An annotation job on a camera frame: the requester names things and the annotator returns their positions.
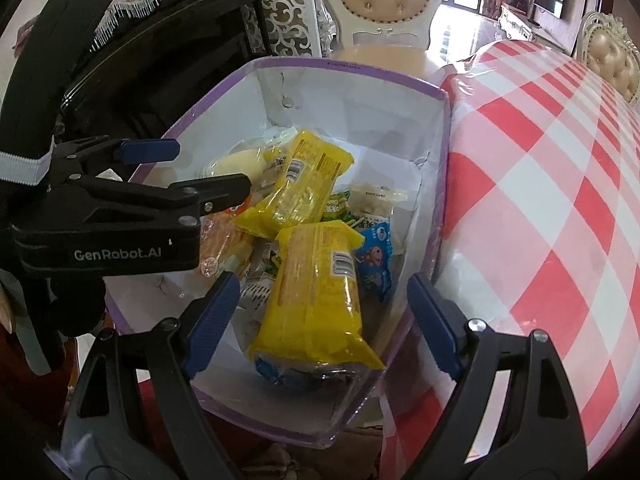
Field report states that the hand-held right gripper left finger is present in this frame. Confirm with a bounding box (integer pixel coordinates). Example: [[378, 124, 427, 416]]
[[61, 271, 243, 480]]

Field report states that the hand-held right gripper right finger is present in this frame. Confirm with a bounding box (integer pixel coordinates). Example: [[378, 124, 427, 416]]
[[400, 272, 577, 480]]

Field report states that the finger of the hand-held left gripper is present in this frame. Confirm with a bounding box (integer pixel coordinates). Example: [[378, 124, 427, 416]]
[[50, 138, 182, 176], [51, 172, 252, 227]]

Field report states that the bread packet orange label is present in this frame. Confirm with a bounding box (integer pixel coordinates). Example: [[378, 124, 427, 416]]
[[200, 195, 261, 281]]

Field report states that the yellow snack packet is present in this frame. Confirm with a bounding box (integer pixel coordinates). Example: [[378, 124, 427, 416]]
[[248, 220, 386, 373], [232, 129, 356, 238]]

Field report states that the green pea snack packet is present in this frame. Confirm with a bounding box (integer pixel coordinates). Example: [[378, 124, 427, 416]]
[[320, 190, 371, 233]]

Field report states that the cream nut snack packet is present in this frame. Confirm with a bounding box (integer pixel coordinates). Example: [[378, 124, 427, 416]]
[[347, 185, 411, 221]]

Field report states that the white storage box purple rim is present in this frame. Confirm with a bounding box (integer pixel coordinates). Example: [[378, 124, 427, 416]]
[[102, 55, 453, 451]]

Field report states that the pale cake clear packet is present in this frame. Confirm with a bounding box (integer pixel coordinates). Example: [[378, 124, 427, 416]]
[[205, 127, 301, 186]]

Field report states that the white printed snack packet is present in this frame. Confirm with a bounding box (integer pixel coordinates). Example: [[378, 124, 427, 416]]
[[240, 240, 282, 313]]

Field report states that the black cabinet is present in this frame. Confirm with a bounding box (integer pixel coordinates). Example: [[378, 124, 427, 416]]
[[55, 0, 268, 146]]

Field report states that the blue cartoon snack packet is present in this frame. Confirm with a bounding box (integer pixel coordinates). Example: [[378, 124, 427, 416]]
[[352, 220, 396, 306]]

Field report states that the clear blue-edged snack packet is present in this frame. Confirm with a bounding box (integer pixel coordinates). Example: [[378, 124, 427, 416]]
[[252, 352, 367, 389]]

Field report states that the dark red clothing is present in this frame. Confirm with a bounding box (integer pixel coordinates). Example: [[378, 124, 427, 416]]
[[135, 380, 201, 480]]

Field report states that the red checkered tablecloth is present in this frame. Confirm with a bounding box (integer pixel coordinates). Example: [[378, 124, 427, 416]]
[[380, 40, 640, 480]]

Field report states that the white lattice screen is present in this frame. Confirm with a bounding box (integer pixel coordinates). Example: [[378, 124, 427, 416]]
[[245, 0, 331, 61]]

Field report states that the white television cabinet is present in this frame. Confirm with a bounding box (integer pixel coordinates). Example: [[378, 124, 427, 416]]
[[500, 2, 571, 48]]

